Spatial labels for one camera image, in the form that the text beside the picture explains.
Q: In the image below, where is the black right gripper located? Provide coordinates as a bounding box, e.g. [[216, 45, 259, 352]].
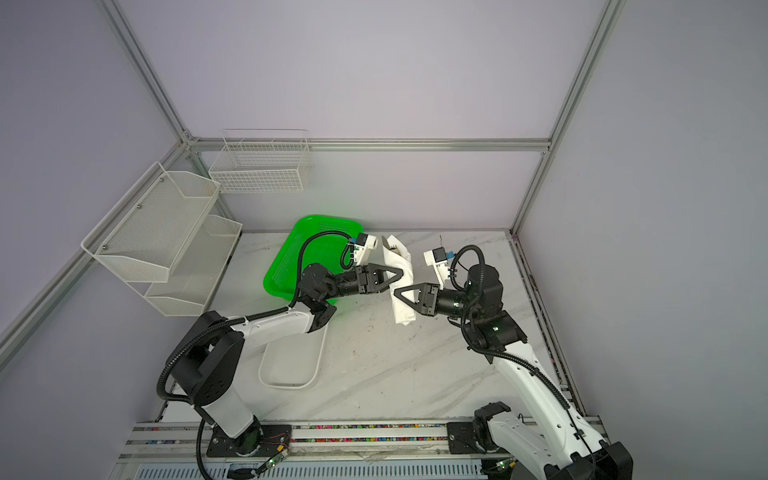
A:
[[392, 281, 478, 322]]

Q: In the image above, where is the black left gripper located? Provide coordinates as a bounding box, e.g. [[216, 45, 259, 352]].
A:
[[322, 263, 407, 302]]

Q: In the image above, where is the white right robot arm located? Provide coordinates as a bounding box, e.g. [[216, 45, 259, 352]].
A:
[[394, 265, 634, 479]]

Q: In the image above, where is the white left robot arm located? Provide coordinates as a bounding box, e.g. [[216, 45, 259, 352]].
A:
[[156, 263, 404, 457]]

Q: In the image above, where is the green plastic basket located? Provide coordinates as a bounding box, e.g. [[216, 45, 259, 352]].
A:
[[263, 215, 363, 301]]

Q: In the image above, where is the white rectangular tray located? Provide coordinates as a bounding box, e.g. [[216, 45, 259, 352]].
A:
[[258, 314, 326, 390]]

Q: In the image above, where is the white mesh lower shelf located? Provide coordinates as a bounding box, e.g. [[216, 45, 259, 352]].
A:
[[144, 215, 242, 317]]

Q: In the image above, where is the white mesh shelf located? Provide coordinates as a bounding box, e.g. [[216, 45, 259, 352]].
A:
[[144, 215, 242, 317], [81, 162, 220, 283]]

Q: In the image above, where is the white mesh upper shelf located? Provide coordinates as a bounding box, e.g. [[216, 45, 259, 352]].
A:
[[81, 162, 220, 283]]

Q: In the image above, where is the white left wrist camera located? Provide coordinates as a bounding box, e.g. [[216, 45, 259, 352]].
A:
[[352, 232, 378, 266]]

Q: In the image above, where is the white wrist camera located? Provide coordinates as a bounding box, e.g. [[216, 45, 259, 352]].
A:
[[352, 232, 378, 266], [423, 247, 451, 289]]

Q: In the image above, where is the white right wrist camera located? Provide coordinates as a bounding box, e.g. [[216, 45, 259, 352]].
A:
[[423, 247, 451, 289]]

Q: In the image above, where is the white wire basket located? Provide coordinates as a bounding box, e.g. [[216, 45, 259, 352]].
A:
[[208, 129, 313, 194]]

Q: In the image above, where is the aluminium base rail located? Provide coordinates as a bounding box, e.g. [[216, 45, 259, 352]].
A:
[[107, 416, 613, 480]]

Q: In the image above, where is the black corrugated cable hose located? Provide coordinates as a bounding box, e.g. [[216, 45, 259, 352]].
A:
[[155, 230, 355, 480]]

